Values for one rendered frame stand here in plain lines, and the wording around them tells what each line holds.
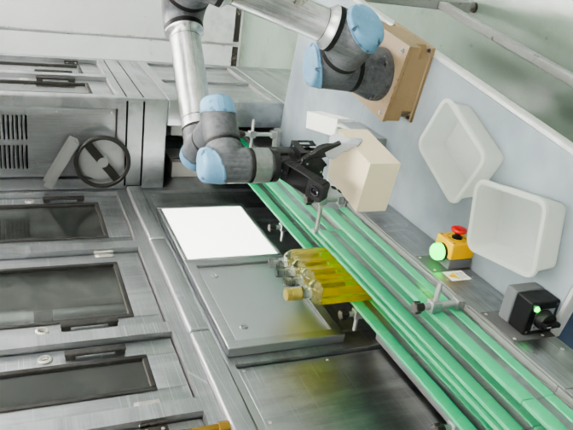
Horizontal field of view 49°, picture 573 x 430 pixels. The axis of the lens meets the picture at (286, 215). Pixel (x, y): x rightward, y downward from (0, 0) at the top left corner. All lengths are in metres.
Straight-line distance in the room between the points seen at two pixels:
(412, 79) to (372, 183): 0.52
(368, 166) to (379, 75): 0.49
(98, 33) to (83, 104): 2.79
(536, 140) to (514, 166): 0.09
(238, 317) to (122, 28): 3.78
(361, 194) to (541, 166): 0.40
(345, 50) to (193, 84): 0.39
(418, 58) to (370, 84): 0.14
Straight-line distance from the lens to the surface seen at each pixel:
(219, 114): 1.34
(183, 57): 1.55
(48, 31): 5.27
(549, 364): 1.39
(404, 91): 1.82
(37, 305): 1.92
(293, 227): 2.15
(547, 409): 1.30
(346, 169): 1.42
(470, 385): 1.41
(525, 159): 1.53
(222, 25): 5.46
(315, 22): 1.61
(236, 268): 2.05
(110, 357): 1.71
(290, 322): 1.81
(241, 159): 1.31
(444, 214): 1.76
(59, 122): 2.55
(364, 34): 1.61
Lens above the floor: 1.81
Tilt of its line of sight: 23 degrees down
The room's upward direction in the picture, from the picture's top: 92 degrees counter-clockwise
